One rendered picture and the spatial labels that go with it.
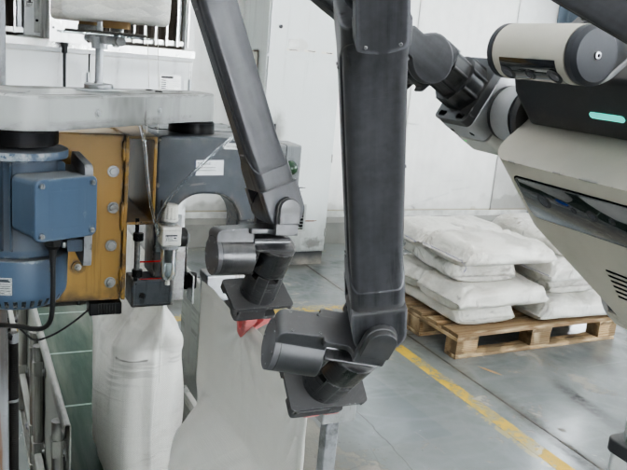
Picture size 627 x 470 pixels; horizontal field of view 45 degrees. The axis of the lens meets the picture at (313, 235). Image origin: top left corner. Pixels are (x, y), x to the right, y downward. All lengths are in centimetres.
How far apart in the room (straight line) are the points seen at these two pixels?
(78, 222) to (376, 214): 58
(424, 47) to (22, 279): 70
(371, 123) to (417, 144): 585
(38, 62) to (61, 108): 293
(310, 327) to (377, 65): 32
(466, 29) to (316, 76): 179
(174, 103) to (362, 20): 86
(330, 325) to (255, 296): 34
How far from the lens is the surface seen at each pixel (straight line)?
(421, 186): 658
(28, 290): 123
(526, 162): 113
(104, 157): 140
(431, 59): 118
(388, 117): 64
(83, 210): 116
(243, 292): 116
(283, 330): 80
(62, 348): 294
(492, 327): 426
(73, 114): 120
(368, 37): 56
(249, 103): 106
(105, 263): 145
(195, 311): 258
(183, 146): 143
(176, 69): 423
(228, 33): 105
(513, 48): 98
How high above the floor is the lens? 151
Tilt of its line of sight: 14 degrees down
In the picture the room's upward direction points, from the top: 5 degrees clockwise
